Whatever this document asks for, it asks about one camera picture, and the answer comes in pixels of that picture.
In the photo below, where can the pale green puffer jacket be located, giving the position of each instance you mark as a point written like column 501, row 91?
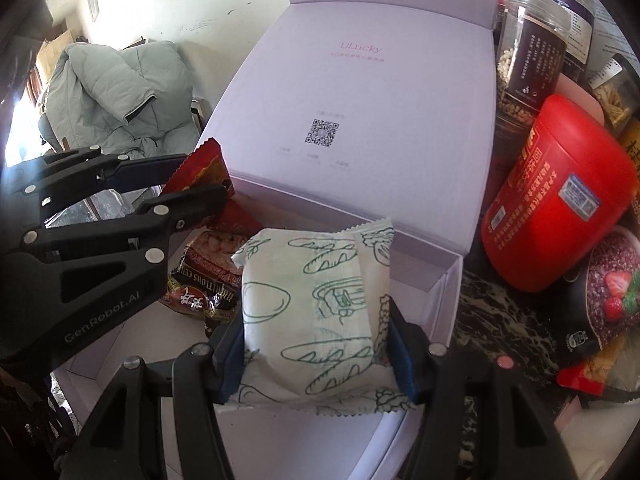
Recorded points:
column 125, row 90

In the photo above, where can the red canister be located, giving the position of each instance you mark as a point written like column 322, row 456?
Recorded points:
column 550, row 200

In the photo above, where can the clear jar with snack sticks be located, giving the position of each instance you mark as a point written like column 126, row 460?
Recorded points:
column 612, row 92

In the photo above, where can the red snack packet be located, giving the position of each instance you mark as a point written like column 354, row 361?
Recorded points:
column 205, row 175

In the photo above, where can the red snack bag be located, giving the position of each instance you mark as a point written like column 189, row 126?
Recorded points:
column 590, row 375

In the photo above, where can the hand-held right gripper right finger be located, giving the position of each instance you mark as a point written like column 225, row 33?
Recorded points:
column 400, row 355

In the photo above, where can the black bag with strawberry print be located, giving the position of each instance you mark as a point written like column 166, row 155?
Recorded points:
column 595, row 320

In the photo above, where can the pink container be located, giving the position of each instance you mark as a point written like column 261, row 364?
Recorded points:
column 582, row 95

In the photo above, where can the lavender gift box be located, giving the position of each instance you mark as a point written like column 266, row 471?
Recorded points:
column 350, row 110

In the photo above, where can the brown snack packet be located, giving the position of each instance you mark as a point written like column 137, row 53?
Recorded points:
column 195, row 285

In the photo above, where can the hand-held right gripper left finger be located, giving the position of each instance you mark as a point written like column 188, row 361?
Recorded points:
column 232, row 360

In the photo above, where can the clear jar with dark label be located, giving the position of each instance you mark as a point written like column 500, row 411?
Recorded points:
column 530, row 50

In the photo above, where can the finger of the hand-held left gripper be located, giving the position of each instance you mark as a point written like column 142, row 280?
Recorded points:
column 150, row 169
column 195, row 205

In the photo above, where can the small wall picture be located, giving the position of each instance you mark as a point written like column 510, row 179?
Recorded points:
column 91, row 0

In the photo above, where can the printed paper sheet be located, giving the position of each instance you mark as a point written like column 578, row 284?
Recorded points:
column 615, row 35

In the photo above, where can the white bread packet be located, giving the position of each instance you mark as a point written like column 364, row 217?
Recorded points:
column 310, row 310

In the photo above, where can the clear jar with purple label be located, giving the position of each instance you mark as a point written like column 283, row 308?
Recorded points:
column 575, row 20

